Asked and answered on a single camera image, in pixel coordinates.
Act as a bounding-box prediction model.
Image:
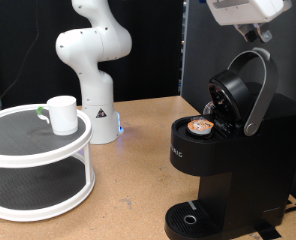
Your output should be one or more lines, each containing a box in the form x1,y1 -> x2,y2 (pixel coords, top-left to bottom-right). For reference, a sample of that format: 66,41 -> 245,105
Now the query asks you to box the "black hanging cable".
0,0 -> 41,111

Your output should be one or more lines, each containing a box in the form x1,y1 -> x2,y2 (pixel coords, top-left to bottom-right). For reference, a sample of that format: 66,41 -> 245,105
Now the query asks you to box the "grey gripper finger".
253,22 -> 274,44
234,23 -> 257,43

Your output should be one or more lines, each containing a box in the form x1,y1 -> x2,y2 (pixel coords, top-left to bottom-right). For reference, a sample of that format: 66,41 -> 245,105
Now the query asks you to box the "white mug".
36,95 -> 79,136

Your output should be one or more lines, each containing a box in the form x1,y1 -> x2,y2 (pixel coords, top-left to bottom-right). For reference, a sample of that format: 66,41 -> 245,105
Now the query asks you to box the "aluminium frame post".
179,0 -> 191,98

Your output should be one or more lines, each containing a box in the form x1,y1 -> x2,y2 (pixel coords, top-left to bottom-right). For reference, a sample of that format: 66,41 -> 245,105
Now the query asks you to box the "black power cord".
283,199 -> 296,214

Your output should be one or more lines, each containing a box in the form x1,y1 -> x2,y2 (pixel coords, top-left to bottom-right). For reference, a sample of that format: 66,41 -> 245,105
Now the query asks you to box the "black Keurig coffee machine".
164,46 -> 296,240

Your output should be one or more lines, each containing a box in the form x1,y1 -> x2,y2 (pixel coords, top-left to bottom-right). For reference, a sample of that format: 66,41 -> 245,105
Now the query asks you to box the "orange-lidded white coffee pod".
187,119 -> 216,136

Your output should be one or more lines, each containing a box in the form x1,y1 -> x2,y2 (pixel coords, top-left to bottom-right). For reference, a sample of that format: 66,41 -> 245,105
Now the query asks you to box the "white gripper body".
206,0 -> 293,27

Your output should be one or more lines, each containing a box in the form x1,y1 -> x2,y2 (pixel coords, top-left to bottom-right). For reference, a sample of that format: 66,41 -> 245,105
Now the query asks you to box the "white two-tier turntable shelf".
0,103 -> 96,223

